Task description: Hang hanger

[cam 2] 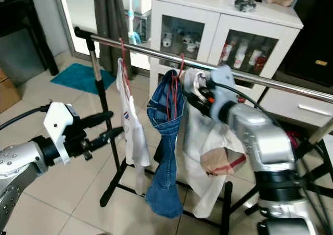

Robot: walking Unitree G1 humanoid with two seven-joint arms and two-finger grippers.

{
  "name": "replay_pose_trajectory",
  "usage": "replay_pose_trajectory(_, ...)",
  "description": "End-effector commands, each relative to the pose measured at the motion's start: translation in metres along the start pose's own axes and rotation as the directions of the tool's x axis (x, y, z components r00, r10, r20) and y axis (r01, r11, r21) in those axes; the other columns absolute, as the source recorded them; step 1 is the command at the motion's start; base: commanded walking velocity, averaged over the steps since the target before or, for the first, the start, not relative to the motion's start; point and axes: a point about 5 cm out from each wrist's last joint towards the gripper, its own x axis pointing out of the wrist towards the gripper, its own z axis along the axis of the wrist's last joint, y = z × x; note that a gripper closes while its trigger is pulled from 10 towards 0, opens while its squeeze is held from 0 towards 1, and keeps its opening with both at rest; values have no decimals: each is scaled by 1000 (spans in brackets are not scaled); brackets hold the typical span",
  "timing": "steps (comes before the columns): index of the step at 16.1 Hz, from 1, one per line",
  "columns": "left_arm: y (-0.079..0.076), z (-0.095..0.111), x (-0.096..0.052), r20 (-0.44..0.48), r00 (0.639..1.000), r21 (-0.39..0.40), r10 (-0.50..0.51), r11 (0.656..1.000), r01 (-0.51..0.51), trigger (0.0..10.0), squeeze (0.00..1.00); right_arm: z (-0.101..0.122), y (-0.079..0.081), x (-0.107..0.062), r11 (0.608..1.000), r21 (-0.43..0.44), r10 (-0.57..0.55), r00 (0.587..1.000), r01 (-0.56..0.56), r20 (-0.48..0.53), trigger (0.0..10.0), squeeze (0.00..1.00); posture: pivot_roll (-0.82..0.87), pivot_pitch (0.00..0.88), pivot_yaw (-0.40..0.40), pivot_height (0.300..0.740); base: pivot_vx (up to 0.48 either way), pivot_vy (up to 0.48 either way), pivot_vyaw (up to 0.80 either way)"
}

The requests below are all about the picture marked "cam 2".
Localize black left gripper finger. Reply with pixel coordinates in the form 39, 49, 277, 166
79, 111, 114, 130
87, 127, 124, 147

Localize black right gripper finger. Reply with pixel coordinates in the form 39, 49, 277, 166
184, 89, 201, 112

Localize white garment with plaid trim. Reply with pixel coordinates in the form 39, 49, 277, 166
180, 68, 248, 219

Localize light blue plastic hanger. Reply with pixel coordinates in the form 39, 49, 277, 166
125, 0, 142, 44

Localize white printed t-shirt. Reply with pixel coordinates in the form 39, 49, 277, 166
116, 58, 151, 194

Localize teal floor mat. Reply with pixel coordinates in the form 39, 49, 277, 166
50, 63, 115, 95

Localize white plastic bottle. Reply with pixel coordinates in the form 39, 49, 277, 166
221, 39, 234, 64
235, 40, 249, 69

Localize white ceramic figurine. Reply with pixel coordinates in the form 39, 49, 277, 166
161, 33, 173, 48

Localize blue denim jeans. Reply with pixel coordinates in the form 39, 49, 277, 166
145, 70, 186, 219

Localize white glass-door cabinet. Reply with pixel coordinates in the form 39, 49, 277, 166
148, 0, 303, 90

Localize printed brown cardboard box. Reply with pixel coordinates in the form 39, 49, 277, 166
0, 71, 21, 112

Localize dark grey curtain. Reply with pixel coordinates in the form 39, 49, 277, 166
94, 0, 133, 79

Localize dark grey bowl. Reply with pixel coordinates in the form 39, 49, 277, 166
234, 0, 257, 13

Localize glass sliding door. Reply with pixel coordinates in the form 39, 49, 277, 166
55, 0, 99, 58

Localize black floor speaker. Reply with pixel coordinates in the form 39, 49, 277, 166
276, 0, 333, 87

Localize black desk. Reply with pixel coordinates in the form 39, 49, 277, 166
0, 0, 60, 77

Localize red wire hanger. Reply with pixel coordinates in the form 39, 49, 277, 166
118, 37, 131, 95
166, 54, 187, 122

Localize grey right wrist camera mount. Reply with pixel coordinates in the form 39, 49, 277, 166
208, 65, 237, 122

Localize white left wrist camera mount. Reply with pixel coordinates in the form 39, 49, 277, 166
43, 102, 79, 165

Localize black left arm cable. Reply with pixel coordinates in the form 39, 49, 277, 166
0, 105, 53, 131

